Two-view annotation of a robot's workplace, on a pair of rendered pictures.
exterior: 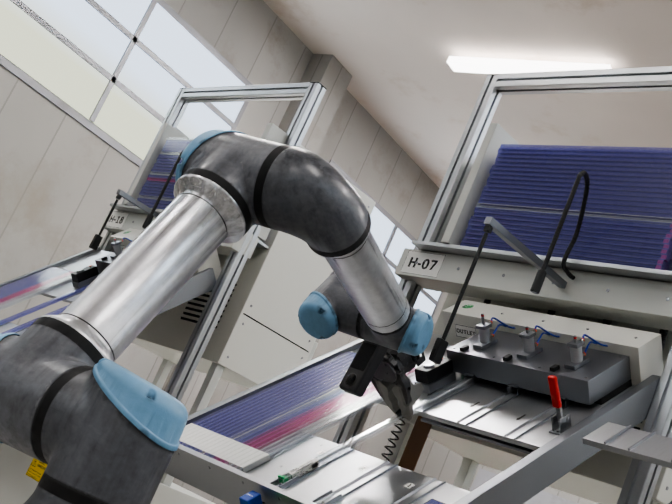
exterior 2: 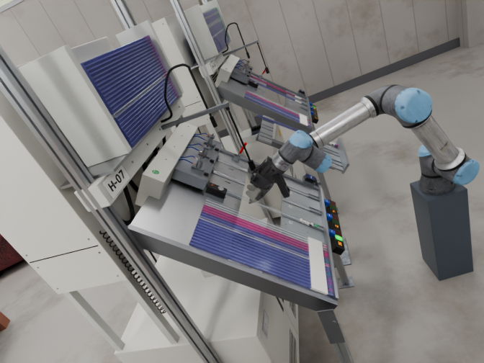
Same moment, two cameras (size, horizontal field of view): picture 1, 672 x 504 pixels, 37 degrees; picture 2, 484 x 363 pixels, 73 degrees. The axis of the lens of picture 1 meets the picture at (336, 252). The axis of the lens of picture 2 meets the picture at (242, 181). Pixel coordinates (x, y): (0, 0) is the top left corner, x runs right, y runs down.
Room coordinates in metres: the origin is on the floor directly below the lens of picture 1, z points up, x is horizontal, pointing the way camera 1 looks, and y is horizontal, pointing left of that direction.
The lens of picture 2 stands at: (2.49, 0.76, 1.64)
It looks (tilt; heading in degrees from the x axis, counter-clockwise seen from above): 27 degrees down; 239
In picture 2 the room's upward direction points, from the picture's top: 24 degrees counter-clockwise
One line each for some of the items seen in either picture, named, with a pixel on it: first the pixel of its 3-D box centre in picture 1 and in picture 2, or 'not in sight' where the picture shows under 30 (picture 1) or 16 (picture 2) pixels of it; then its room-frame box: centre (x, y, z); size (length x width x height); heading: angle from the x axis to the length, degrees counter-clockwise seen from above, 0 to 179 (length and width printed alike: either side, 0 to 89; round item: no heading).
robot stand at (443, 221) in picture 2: not in sight; (441, 227); (1.12, 0.13, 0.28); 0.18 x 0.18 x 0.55; 49
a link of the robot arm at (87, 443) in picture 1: (118, 432); (434, 157); (1.12, 0.14, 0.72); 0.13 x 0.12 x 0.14; 61
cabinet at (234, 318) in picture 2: not in sight; (225, 317); (2.16, -0.52, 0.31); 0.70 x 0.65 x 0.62; 40
